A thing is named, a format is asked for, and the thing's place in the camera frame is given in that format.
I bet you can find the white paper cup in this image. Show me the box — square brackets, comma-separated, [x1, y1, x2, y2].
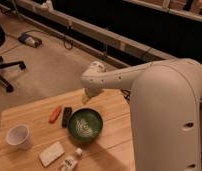
[5, 125, 32, 150]

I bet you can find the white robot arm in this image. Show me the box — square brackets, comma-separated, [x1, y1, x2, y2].
[81, 58, 202, 171]

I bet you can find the small white plastic bottle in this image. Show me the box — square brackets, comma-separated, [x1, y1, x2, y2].
[58, 148, 83, 171]

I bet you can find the white rectangular sponge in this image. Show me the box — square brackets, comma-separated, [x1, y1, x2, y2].
[39, 142, 65, 167]

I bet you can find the green ceramic bowl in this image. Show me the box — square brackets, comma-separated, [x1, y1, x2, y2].
[68, 108, 103, 143]

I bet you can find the black rectangular block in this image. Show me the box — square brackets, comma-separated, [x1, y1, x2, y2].
[62, 107, 72, 127]

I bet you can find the floor power strip box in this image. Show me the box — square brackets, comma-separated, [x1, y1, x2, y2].
[18, 33, 42, 48]

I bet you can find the black office chair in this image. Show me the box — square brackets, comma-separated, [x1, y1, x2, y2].
[0, 25, 26, 92]

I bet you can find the long white shelf rail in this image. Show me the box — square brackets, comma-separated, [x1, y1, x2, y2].
[13, 0, 202, 88]

